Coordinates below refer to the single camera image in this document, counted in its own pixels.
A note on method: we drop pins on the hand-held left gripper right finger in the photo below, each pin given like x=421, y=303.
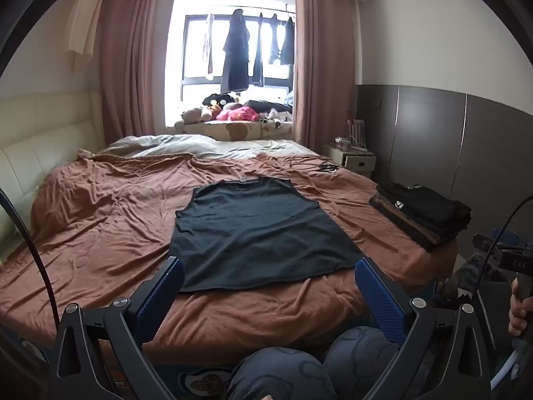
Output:
x=381, y=296

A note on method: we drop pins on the black plush toy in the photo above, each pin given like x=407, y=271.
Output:
x=218, y=100

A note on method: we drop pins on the brown blanket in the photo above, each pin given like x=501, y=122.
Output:
x=104, y=216

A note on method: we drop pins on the person's right leg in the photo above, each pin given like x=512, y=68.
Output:
x=362, y=354

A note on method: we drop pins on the pale duvet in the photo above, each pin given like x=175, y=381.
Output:
x=175, y=146

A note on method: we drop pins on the light hanging garment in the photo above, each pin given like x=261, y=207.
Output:
x=208, y=46

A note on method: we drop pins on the beige teddy bear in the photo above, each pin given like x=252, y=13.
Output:
x=193, y=116

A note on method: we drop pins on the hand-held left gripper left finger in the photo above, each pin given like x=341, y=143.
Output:
x=166, y=283

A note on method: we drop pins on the white power strip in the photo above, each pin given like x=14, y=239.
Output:
x=361, y=149

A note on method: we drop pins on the person's right hand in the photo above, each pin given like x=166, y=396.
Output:
x=520, y=316

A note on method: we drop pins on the person's leg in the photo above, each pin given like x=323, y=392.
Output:
x=283, y=379
x=362, y=354

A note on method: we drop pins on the cream nightstand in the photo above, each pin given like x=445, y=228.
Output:
x=354, y=163

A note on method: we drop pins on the small box on nightstand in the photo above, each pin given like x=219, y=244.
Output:
x=342, y=143

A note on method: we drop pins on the black hanging jacket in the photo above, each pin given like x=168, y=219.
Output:
x=235, y=50

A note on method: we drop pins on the black hanging top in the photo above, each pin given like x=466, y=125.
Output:
x=274, y=41
x=288, y=43

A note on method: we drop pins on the person's left leg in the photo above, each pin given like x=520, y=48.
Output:
x=283, y=379

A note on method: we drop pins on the grey wardrobe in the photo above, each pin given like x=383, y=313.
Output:
x=437, y=133

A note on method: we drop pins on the pink plush toy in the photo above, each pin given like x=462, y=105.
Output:
x=237, y=113

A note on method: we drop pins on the dark clothes pile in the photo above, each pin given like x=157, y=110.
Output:
x=266, y=105

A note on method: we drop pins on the cream hanging garment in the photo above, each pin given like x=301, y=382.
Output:
x=85, y=21

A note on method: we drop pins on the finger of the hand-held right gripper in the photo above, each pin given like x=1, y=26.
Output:
x=485, y=245

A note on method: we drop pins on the stack of folded clothes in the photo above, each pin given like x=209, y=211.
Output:
x=429, y=212

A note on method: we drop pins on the dark hanging pants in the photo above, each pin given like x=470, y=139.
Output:
x=258, y=58

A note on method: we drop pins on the striped tote bag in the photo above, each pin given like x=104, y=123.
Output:
x=357, y=133

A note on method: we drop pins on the cream padded headboard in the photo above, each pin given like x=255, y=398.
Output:
x=41, y=133

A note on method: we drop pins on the black sleeveless shirt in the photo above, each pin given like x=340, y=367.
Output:
x=258, y=233

